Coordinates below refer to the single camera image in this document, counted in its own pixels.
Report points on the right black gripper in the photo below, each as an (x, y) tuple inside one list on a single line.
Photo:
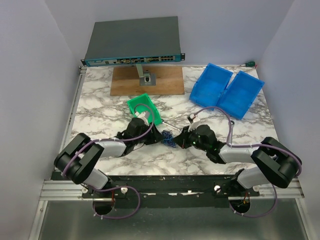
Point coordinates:
[(181, 139)]

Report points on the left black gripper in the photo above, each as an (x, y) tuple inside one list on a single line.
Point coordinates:
[(155, 136)]

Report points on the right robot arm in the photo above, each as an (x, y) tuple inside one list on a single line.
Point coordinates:
[(275, 164)]

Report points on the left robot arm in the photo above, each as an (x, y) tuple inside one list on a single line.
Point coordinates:
[(78, 159)]

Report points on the silver combination wrench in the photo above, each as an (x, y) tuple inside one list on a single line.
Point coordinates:
[(170, 125)]

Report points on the green plastic bin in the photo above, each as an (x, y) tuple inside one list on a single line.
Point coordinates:
[(137, 105)]

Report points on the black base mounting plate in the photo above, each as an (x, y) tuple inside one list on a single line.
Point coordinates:
[(161, 192)]

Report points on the wooden base board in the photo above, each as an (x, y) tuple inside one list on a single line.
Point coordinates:
[(164, 80)]

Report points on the left blue plastic bin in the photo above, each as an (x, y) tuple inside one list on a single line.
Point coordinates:
[(210, 86)]

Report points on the blue plastic bin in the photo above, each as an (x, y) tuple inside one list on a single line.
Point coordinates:
[(210, 86), (240, 95)]

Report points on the right blue plastic bin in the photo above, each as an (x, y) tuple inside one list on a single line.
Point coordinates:
[(240, 95)]

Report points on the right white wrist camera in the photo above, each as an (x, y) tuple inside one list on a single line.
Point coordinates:
[(194, 122)]

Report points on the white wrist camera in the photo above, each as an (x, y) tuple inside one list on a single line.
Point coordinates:
[(144, 115), (194, 122)]

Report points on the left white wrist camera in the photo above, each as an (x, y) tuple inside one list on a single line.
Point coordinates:
[(144, 115)]

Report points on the grey metal stand bracket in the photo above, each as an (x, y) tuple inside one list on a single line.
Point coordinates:
[(146, 78)]

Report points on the grey network switch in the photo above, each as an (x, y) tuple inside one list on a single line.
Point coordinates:
[(134, 41)]

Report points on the green handled screwdriver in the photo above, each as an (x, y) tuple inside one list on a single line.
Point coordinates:
[(249, 64)]

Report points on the aluminium frame rail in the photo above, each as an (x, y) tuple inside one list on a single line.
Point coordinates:
[(64, 190)]

